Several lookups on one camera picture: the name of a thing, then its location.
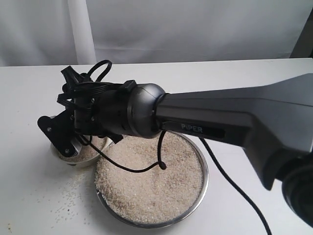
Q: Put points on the white vertical pole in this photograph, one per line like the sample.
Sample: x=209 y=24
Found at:
x=82 y=34

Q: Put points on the round steel rice tray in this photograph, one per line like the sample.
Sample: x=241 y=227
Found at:
x=138 y=155

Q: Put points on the rice heap in tray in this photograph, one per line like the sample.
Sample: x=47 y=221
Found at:
x=156 y=195

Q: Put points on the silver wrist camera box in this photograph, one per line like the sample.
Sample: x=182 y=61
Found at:
x=77 y=146

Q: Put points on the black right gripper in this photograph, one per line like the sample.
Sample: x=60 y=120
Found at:
x=74 y=121

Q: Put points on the cream ceramic bowl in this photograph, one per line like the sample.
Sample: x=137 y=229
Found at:
x=83 y=163

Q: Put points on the white backdrop curtain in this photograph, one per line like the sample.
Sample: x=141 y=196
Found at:
x=39 y=32

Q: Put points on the white rice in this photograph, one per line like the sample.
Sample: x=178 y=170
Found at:
x=87 y=152

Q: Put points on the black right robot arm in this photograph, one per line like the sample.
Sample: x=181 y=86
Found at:
x=272 y=123

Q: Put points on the spilled rice grains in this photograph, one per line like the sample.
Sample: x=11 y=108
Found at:
x=70 y=199

